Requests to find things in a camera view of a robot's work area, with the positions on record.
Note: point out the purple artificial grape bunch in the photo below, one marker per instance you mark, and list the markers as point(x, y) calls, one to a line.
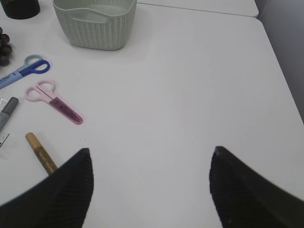
point(5, 48)

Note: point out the gold marker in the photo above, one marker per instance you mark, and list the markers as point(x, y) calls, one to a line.
point(41, 153)

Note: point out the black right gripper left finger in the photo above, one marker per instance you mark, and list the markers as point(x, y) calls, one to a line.
point(60, 201)

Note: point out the silver glitter marker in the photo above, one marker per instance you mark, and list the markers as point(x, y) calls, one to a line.
point(7, 111)

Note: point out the clear plastic ruler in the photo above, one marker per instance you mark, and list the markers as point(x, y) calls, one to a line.
point(3, 138)

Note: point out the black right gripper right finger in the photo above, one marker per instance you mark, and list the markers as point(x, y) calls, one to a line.
point(245, 199)

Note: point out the pink safety scissors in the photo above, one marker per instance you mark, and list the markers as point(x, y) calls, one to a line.
point(44, 90)

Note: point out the blue safety scissors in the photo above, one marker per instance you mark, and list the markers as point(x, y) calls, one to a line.
point(33, 64)

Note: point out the green woven plastic basket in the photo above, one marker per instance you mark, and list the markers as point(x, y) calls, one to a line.
point(96, 24)

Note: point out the black mesh pen cup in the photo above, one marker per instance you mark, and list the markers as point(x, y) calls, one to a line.
point(20, 9)

